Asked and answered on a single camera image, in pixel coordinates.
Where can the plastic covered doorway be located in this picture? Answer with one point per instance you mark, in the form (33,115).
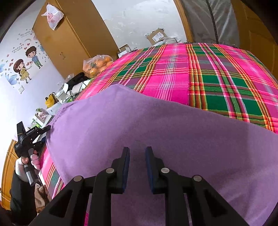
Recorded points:
(212,21)

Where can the cartoon couple wall sticker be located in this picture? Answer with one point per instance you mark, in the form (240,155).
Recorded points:
(22,68)

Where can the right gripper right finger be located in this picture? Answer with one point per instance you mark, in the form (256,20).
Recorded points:
(188,200)

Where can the bag of oranges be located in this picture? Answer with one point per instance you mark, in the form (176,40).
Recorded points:
(94,66)

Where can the pink plaid bed cover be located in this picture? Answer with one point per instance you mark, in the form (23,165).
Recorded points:
(226,80)

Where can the cardboard box with label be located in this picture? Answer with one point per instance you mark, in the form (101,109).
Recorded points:
(156,36)

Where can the purple knit sweater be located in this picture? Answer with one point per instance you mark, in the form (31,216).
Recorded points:
(238,159)

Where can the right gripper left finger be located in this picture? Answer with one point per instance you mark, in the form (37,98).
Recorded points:
(87,201)

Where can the white plastic bag on wardrobe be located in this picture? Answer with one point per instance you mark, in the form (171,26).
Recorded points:
(53,15)

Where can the left forearm black sleeve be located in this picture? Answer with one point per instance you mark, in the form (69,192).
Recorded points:
(22,204)

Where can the yellow shopping bag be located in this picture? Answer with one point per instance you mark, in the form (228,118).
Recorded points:
(50,100)

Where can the white carton box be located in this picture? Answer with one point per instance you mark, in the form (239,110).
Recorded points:
(125,49)

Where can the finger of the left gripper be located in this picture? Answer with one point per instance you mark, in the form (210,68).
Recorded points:
(36,131)

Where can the wooden wardrobe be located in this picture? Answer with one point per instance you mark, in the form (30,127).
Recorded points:
(81,34)

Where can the black folded cloth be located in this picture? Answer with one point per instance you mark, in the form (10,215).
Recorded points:
(80,77)

